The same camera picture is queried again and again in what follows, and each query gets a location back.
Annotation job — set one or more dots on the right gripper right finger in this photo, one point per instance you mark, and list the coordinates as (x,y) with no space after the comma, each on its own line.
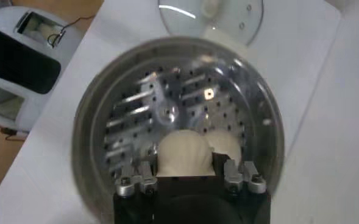
(243,182)

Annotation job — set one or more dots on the stainless steel steamer basket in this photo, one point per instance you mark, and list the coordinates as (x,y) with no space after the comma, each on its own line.
(130,100)

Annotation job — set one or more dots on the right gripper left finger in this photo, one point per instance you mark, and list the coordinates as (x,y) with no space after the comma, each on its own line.
(136,182)

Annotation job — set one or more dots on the white steamed baozi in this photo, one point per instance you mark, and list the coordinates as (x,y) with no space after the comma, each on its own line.
(228,146)
(183,155)

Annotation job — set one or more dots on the white robot torso black panel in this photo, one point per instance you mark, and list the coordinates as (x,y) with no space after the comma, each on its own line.
(17,64)

